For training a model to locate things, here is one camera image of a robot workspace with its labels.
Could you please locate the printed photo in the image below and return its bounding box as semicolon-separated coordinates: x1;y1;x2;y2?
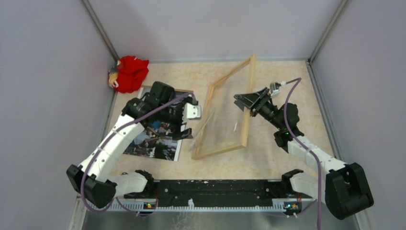
124;88;186;161

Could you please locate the red crumpled cloth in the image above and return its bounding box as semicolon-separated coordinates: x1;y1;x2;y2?
108;56;149;93

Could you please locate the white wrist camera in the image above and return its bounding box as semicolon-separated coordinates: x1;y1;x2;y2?
183;103;202;120
270;81;287;99

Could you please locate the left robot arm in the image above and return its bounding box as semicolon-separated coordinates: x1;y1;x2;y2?
66;81;202;212

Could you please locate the transparent plastic sheet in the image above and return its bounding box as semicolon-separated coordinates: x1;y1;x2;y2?
189;73;251;152

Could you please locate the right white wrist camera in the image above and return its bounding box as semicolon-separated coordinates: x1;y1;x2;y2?
270;81;287;99

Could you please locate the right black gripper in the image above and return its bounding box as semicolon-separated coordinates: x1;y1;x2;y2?
234;87;284;130

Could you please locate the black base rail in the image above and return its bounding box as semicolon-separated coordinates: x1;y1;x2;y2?
124;179;308;207

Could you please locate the wooden picture frame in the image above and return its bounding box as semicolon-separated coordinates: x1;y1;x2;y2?
191;54;258;161

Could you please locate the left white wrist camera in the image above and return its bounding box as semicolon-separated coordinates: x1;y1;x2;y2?
183;103;202;120

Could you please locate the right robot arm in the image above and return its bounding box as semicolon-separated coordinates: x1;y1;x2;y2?
234;88;374;220

